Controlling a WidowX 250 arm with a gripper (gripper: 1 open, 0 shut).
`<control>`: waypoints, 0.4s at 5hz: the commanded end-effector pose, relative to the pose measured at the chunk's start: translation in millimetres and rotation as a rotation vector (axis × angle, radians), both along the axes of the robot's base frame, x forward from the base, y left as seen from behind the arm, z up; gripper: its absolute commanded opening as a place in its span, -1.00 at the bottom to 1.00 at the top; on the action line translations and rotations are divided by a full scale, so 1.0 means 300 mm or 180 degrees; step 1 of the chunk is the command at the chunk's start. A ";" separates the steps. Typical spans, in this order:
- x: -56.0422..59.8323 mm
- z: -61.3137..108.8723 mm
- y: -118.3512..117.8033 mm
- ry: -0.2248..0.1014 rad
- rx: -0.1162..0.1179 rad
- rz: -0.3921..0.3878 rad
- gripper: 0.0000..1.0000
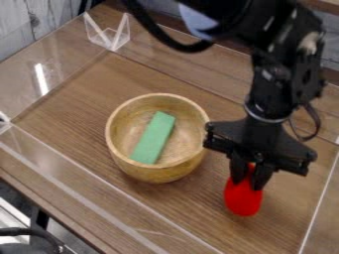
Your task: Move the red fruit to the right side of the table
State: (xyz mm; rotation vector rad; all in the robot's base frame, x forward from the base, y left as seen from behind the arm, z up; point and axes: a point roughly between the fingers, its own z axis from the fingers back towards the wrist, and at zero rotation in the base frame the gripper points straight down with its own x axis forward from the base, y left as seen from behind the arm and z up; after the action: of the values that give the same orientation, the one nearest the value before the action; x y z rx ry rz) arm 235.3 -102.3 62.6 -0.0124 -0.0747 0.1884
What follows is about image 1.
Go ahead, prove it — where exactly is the wooden bowl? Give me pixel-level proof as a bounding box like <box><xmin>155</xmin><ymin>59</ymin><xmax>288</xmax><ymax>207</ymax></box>
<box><xmin>104</xmin><ymin>93</ymin><xmax>210</xmax><ymax>184</ymax></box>

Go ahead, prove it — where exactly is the green rectangular block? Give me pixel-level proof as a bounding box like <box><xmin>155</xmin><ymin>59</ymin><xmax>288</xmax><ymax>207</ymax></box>
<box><xmin>130</xmin><ymin>111</ymin><xmax>176</xmax><ymax>165</ymax></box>

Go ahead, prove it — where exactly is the black cable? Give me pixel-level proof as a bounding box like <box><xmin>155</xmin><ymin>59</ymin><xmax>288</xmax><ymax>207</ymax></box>
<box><xmin>123</xmin><ymin>0</ymin><xmax>218</xmax><ymax>54</ymax></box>

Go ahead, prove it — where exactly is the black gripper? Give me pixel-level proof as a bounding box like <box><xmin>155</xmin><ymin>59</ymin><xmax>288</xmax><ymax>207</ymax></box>
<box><xmin>204</xmin><ymin>116</ymin><xmax>318</xmax><ymax>191</ymax></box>

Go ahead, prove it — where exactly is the clear acrylic corner bracket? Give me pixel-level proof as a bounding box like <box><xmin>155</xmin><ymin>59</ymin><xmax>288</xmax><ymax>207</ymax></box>
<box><xmin>84</xmin><ymin>13</ymin><xmax>130</xmax><ymax>52</ymax></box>

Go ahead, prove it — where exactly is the black metal table leg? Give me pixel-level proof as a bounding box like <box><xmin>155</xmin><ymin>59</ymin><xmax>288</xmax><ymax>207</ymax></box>
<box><xmin>28</xmin><ymin>205</ymin><xmax>90</xmax><ymax>254</ymax></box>

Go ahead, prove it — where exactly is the red toy strawberry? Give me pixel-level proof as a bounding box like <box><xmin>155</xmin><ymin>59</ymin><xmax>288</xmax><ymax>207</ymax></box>
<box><xmin>224</xmin><ymin>163</ymin><xmax>263</xmax><ymax>216</ymax></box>

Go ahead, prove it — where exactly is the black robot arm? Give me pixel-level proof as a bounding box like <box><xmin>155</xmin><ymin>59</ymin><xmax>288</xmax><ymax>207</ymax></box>
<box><xmin>178</xmin><ymin>0</ymin><xmax>326</xmax><ymax>191</ymax></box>

